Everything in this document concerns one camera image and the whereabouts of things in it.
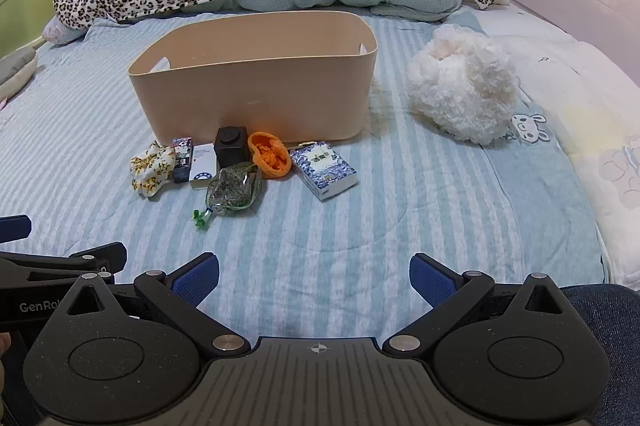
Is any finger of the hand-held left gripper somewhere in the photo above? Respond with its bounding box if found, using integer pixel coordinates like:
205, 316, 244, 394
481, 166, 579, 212
0, 215, 32, 243
0, 242, 128, 289

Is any orange snack bag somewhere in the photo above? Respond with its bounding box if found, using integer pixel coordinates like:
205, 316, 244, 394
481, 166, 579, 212
247, 132, 292, 181

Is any white quilt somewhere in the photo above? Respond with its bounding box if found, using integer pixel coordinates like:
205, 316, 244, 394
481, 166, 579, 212
475, 3, 640, 291

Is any black cube box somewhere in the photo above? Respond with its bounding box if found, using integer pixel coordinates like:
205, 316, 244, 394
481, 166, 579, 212
214, 126, 250, 167

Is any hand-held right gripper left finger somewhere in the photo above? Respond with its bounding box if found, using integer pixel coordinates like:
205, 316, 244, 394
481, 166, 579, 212
60, 253, 251, 354

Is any pale pink cloth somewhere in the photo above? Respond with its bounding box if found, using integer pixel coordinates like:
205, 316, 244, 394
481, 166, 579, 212
42, 16, 86, 44

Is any green clear packet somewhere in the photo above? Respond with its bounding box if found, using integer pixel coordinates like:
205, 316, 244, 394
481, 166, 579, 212
191, 161, 266, 231

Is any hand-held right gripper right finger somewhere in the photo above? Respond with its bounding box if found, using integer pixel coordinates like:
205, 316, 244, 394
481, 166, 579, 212
382, 254, 583, 353

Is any blue white patterned box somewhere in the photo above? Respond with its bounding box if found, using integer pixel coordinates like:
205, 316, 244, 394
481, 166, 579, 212
290, 142, 359, 203

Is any blue striped bedsheet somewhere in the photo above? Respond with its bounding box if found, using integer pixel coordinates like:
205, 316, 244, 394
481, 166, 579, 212
0, 8, 608, 342

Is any grey plush cushion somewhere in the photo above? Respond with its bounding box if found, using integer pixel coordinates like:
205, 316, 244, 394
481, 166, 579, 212
0, 48, 38, 107

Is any yellow floral cloth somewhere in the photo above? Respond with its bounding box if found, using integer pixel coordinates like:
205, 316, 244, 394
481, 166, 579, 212
130, 142, 177, 199

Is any white fluffy plush toy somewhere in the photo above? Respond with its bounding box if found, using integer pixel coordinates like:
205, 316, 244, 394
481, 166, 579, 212
405, 24, 521, 145

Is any person's left hand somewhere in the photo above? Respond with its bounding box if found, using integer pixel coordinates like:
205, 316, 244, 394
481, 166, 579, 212
0, 334, 12, 407

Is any beige plastic storage basin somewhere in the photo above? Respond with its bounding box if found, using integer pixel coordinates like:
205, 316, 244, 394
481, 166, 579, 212
127, 10, 377, 147

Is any person's leg in jeans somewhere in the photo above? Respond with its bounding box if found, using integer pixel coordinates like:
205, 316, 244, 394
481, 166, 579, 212
560, 283, 640, 426

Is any small dark printed box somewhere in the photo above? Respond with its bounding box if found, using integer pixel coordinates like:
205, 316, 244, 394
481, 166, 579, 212
170, 137, 195, 184

